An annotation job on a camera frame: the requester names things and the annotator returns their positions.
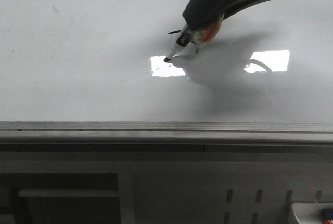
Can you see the white whiteboard surface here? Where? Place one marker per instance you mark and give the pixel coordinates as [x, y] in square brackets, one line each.
[102, 60]

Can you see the grey aluminium whiteboard frame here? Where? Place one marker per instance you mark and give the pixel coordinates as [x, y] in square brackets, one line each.
[123, 136]

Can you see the white box lower right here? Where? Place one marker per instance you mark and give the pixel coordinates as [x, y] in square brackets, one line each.
[308, 213]

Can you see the white black whiteboard marker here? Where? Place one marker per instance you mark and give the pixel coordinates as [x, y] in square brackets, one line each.
[184, 37]

